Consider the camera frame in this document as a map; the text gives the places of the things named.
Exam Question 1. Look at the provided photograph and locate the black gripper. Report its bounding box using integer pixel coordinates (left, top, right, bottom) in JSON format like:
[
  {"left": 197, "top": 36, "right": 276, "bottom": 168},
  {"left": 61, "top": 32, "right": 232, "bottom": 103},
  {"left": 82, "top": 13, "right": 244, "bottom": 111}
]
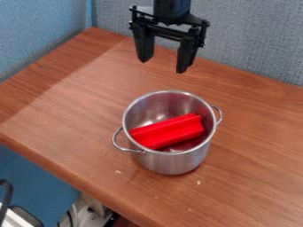
[{"left": 129, "top": 0, "right": 209, "bottom": 74}]

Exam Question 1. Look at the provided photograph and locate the stainless steel pot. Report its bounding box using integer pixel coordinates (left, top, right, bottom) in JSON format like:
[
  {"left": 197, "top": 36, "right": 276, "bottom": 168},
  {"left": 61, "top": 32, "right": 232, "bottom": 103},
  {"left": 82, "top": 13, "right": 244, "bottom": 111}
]
[{"left": 117, "top": 90, "right": 222, "bottom": 175}]

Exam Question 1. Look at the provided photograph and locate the red block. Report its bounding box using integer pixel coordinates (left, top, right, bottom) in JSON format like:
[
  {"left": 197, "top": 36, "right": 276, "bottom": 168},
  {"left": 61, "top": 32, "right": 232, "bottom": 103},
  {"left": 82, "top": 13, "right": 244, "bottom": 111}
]
[{"left": 129, "top": 113, "right": 204, "bottom": 150}]

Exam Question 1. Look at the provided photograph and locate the white power strip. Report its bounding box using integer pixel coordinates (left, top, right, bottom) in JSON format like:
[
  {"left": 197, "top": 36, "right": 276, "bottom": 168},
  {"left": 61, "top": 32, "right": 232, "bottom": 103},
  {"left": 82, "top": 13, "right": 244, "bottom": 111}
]
[{"left": 55, "top": 193, "right": 113, "bottom": 227}]

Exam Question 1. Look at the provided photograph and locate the grey white device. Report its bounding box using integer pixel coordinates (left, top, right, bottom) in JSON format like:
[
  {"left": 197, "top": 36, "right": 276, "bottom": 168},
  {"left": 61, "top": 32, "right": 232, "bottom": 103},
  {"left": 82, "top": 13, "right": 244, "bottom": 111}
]
[{"left": 0, "top": 206, "right": 43, "bottom": 227}]

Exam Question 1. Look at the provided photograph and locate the black cable loop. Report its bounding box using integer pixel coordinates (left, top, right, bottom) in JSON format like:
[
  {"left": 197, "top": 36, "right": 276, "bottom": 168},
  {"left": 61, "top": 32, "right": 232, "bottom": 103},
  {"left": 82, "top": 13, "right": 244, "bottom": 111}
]
[{"left": 0, "top": 178, "right": 14, "bottom": 227}]

